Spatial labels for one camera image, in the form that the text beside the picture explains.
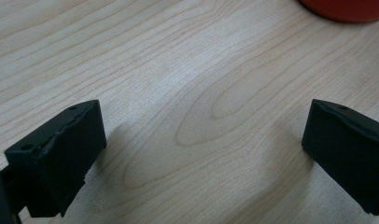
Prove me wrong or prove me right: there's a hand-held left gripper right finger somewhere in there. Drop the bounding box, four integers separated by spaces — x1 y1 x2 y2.
301 98 379 217

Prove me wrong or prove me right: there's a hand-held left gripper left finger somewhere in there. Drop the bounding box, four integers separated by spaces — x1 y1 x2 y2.
4 99 107 218

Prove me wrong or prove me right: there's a red round container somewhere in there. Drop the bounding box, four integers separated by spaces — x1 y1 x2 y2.
298 0 379 23

